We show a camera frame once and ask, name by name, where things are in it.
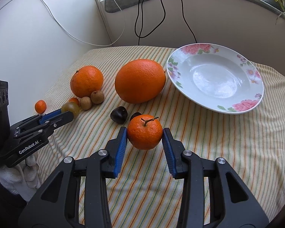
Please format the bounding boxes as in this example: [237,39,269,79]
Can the brown longan fruit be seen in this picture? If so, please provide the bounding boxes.
[80,97,93,111]
[90,90,104,105]

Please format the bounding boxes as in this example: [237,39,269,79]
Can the floral white plate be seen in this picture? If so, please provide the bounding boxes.
[166,43,265,114]

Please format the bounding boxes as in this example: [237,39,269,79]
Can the white cable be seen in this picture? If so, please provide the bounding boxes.
[34,0,127,47]

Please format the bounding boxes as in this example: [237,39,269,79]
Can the medium orange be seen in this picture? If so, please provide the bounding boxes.
[70,65,104,98]

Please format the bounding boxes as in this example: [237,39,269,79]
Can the white gloved left hand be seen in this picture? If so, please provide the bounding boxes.
[0,152,41,202]

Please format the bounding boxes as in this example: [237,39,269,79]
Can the small orange tomato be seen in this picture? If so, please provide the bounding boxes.
[68,97,80,106]

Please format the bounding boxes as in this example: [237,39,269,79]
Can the mandarin with stem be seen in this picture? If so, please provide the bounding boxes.
[127,114,163,150]

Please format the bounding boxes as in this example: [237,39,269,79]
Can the small orange kumquat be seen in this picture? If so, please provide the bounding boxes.
[34,100,47,114]

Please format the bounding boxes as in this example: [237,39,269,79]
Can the large orange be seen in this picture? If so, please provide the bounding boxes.
[115,59,166,104]

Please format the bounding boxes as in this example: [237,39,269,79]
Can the dark plum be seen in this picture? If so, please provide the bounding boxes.
[130,112,142,121]
[110,106,128,124]

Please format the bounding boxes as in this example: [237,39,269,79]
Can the yellow green grape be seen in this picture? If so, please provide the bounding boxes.
[61,101,80,118]

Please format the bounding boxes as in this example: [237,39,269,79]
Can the striped table cloth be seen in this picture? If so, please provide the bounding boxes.
[37,46,285,227]

